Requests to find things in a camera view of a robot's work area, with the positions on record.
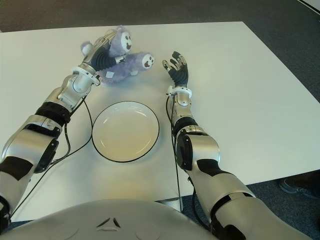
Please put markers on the white plate black rim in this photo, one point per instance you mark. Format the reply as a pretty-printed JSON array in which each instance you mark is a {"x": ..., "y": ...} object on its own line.
[{"x": 125, "y": 132}]

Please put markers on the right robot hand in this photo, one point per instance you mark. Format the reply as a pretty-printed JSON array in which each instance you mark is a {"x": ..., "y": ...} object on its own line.
[{"x": 180, "y": 73}]

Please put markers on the purple plush bunny doll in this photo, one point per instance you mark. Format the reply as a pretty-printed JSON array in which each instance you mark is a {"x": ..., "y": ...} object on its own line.
[{"x": 125, "y": 68}]

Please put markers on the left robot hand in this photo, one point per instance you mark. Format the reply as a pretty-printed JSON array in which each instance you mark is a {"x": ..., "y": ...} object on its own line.
[{"x": 100, "y": 58}]

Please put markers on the dark sneaker shoe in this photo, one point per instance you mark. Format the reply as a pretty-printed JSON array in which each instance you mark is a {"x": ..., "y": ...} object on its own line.
[{"x": 297, "y": 188}]

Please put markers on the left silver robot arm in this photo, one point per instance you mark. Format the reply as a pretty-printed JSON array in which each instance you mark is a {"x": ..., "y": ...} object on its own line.
[{"x": 32, "y": 145}]

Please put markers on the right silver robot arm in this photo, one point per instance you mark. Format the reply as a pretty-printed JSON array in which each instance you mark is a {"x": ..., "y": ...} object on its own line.
[{"x": 207, "y": 152}]

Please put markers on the silver robot torso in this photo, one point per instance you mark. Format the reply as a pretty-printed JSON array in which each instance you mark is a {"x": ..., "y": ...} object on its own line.
[{"x": 100, "y": 220}]

